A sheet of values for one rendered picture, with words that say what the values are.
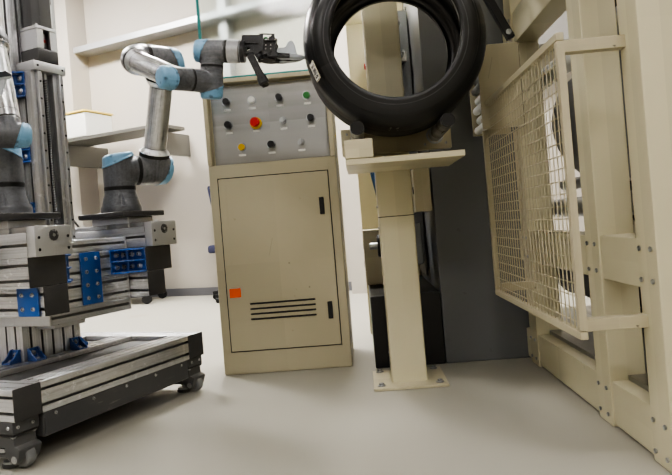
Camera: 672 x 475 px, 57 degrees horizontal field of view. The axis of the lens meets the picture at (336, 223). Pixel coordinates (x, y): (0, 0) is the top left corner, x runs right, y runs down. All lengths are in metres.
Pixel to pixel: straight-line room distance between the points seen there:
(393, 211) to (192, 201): 4.43
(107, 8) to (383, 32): 5.46
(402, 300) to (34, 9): 1.65
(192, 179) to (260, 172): 3.90
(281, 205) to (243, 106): 0.47
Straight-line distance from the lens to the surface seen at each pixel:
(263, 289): 2.70
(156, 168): 2.53
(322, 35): 2.00
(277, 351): 2.73
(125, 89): 7.23
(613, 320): 1.57
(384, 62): 2.38
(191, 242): 6.59
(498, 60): 2.35
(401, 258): 2.31
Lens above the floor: 0.61
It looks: level
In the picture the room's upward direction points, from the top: 5 degrees counter-clockwise
